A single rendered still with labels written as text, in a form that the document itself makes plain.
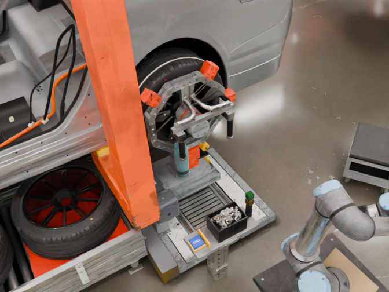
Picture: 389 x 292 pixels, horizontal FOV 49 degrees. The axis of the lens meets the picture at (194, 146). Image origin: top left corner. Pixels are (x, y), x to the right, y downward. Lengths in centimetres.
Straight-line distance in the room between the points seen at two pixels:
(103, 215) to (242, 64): 135
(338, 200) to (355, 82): 291
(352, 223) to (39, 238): 175
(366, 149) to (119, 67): 210
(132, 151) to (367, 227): 109
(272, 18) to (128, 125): 137
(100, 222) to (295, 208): 145
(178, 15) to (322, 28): 322
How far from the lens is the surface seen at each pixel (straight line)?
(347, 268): 248
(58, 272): 265
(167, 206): 278
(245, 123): 392
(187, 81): 251
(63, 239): 264
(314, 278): 226
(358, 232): 179
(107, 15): 168
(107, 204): 271
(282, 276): 261
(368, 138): 343
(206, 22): 260
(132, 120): 196
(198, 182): 321
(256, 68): 304
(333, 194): 179
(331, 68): 476
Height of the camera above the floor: 255
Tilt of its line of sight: 44 degrees down
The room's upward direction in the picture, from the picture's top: 4 degrees counter-clockwise
